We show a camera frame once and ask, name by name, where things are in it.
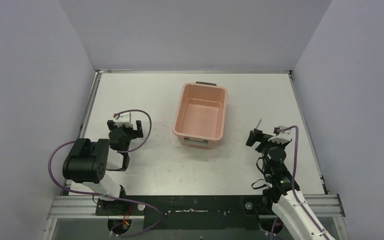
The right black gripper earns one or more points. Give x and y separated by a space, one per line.
257 136

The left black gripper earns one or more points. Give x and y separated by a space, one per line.
124 129

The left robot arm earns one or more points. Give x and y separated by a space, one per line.
89 162

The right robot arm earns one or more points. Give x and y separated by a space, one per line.
281 191

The pink plastic bin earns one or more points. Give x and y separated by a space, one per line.
201 114

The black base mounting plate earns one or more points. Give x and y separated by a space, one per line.
256 215

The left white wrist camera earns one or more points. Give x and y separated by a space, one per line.
122 119

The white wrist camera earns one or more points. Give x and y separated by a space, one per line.
122 119
278 135

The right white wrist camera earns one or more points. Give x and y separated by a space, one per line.
278 135

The aluminium front rail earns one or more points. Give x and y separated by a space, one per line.
83 207

